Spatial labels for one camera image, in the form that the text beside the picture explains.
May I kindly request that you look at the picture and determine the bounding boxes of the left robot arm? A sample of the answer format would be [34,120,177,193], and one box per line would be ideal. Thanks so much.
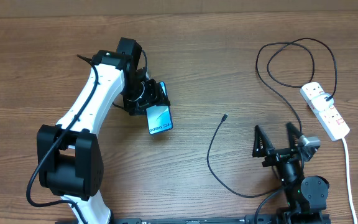
[26,37,173,223]

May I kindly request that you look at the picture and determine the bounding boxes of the white power strip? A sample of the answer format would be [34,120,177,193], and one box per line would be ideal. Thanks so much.
[300,82,350,141]

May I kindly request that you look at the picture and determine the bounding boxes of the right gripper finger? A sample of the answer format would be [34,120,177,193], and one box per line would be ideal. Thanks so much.
[252,125,275,157]
[286,122,303,147]

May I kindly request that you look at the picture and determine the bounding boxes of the white charger plug adapter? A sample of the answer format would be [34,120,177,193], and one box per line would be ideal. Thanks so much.
[310,93,334,113]

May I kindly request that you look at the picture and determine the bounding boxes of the Samsung Galaxy smartphone blue screen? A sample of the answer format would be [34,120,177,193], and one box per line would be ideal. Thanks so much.
[146,82,173,134]

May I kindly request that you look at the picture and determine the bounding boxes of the white power strip cord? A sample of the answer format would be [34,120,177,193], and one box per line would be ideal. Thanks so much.
[341,138,358,224]

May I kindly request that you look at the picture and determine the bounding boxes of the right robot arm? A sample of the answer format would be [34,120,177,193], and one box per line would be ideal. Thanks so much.
[246,122,331,223]

